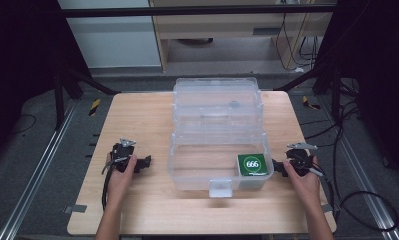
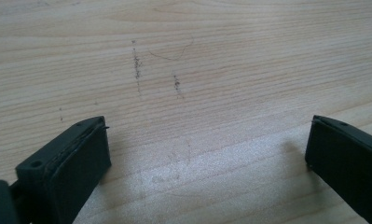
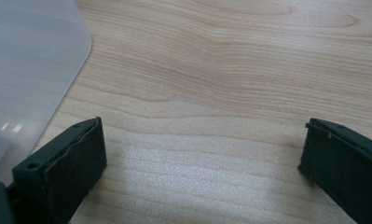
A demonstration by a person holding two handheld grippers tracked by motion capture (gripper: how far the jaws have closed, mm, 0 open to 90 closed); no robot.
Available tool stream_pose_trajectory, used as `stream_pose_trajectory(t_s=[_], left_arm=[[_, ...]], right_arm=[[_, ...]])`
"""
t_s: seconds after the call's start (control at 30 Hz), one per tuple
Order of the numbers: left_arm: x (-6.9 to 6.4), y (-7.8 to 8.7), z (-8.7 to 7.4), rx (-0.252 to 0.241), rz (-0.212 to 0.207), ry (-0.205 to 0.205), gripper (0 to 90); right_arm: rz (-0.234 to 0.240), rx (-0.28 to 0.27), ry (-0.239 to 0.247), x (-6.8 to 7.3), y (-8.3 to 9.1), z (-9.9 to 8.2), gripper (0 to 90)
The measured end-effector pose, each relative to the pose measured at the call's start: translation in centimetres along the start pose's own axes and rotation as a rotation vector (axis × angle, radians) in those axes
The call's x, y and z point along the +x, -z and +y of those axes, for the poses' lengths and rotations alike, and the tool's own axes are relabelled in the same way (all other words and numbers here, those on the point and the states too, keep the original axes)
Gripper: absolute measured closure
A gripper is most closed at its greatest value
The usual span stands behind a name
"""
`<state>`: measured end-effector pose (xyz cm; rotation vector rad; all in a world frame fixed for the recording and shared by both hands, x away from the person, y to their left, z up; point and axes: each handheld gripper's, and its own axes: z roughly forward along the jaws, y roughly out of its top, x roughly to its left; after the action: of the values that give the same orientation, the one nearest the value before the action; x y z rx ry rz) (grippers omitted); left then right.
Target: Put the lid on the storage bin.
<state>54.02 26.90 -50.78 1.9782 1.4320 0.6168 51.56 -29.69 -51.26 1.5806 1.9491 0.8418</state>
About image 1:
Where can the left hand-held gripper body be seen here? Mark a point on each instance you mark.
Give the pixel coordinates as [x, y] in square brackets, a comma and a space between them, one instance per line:
[122, 155]

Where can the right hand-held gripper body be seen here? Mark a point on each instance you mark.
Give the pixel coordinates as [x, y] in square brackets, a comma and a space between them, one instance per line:
[299, 160]

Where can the green square box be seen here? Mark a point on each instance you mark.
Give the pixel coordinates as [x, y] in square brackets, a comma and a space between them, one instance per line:
[252, 164]

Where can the clear plastic storage box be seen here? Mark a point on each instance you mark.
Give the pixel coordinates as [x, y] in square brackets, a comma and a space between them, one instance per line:
[217, 126]

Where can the person's left hand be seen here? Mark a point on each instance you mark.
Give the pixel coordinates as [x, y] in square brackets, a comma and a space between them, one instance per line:
[119, 183]

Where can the person's right hand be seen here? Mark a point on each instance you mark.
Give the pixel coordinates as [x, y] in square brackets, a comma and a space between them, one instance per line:
[303, 188]

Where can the yellow black floor tape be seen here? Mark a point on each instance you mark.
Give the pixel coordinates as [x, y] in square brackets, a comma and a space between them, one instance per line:
[94, 107]
[309, 102]

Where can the grey tape strip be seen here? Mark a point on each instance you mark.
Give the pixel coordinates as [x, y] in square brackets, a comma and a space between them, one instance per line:
[327, 208]
[75, 209]

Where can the black metal stand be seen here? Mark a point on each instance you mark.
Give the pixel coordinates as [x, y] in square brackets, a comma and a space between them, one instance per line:
[323, 75]
[70, 83]

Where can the white cabinet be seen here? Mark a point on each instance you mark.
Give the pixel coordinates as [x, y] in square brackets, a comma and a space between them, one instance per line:
[113, 40]

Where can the black curtain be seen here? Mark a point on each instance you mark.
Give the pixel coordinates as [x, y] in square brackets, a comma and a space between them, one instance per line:
[383, 66]
[20, 66]

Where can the light wooden cabinet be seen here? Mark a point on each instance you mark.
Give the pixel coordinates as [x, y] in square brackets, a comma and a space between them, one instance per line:
[220, 26]

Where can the black horizontal bar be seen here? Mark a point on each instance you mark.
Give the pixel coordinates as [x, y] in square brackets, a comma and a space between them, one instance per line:
[200, 10]

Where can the metal floor rail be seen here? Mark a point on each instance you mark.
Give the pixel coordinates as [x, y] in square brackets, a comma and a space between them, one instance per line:
[37, 170]
[363, 176]

